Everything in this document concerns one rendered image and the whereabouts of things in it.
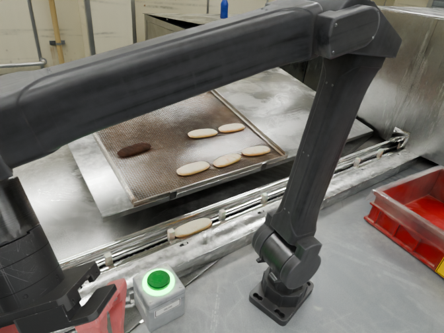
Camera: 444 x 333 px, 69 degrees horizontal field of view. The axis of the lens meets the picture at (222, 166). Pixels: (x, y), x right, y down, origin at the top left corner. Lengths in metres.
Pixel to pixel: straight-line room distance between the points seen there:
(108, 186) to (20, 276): 0.53
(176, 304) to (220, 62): 0.44
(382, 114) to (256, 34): 1.10
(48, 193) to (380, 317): 0.84
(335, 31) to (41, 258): 0.34
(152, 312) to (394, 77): 1.12
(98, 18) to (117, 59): 3.80
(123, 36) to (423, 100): 3.46
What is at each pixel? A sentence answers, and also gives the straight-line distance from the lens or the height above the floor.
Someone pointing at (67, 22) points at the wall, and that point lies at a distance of 4.33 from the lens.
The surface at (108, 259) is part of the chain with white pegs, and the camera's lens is 0.70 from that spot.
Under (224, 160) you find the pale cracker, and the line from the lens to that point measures 0.92.
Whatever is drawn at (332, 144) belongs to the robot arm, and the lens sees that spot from 0.48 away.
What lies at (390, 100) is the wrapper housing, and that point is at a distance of 1.37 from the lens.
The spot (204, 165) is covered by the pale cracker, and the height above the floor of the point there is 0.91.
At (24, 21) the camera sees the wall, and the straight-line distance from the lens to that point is 4.26.
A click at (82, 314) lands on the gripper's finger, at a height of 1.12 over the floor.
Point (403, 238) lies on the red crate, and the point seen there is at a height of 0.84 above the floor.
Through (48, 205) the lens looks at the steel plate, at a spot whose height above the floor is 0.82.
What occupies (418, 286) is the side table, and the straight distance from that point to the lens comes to 0.87.
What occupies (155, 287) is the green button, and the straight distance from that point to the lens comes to 0.59.
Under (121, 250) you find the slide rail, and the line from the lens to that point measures 0.73.
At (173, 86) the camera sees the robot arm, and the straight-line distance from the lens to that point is 0.30.
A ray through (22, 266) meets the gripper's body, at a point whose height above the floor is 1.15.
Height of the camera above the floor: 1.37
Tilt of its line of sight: 31 degrees down
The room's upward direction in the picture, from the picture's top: 6 degrees clockwise
